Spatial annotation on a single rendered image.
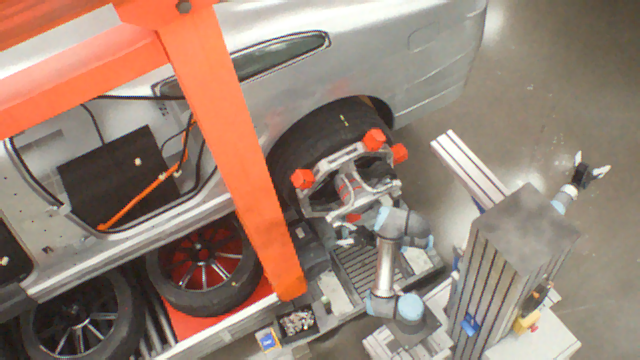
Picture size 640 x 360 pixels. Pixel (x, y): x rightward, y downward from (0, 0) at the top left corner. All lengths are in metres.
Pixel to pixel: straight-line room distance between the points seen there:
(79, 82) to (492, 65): 3.71
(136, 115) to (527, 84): 2.67
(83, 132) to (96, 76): 2.24
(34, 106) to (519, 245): 1.50
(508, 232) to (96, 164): 2.57
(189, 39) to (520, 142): 3.30
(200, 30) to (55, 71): 0.40
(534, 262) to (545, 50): 3.21
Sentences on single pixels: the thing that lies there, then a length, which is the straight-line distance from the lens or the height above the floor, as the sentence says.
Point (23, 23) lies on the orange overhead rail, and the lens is 1.76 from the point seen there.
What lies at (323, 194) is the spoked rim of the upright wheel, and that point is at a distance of 3.95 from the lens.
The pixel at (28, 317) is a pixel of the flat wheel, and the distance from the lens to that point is 4.33.
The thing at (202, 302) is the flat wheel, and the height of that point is 0.50.
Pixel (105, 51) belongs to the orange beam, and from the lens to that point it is 1.99.
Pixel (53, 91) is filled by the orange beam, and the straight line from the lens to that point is 2.00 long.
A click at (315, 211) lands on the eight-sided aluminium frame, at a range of 3.82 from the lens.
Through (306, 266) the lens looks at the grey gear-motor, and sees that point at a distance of 4.06.
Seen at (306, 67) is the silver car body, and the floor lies 1.63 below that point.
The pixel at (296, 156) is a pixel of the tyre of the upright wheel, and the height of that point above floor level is 1.11.
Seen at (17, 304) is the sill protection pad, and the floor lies 0.89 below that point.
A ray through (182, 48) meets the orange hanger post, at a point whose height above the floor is 2.69.
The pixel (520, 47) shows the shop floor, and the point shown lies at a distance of 5.37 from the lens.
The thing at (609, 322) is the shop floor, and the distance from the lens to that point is 4.53.
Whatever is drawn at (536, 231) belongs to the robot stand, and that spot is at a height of 2.03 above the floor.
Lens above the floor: 4.17
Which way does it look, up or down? 62 degrees down
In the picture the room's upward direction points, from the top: 12 degrees counter-clockwise
